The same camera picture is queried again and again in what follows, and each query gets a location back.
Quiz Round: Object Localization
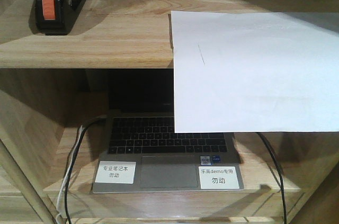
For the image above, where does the white paper sheet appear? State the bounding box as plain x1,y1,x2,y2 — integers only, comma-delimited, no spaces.
171,11,338,132

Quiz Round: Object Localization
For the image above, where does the black stapler with orange button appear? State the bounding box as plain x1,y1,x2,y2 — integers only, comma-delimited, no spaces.
34,0,86,35

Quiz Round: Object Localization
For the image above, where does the silver laptop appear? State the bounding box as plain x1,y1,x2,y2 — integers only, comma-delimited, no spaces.
92,69,244,194

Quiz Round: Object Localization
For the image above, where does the white label sticker right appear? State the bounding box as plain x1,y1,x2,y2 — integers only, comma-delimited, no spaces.
199,166,240,190

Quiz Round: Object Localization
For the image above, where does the white label sticker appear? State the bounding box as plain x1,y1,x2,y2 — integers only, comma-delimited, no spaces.
95,161,137,184
199,166,240,190

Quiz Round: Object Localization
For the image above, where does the white label sticker left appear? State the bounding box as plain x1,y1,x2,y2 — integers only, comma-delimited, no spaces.
95,161,137,184

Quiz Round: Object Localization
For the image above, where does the wooden shelf unit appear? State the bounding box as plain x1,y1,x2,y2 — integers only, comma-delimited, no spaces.
1,0,338,223

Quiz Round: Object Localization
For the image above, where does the black cable left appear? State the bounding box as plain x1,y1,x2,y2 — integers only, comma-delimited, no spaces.
63,118,107,224

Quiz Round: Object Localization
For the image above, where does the black cable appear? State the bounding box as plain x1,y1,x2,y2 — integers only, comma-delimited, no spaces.
63,118,107,224
256,131,288,224

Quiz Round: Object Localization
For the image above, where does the white cable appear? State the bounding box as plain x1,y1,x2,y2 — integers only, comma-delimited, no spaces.
55,114,108,224

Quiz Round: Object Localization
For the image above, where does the black cable right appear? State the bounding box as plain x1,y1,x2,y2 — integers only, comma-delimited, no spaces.
256,131,288,224

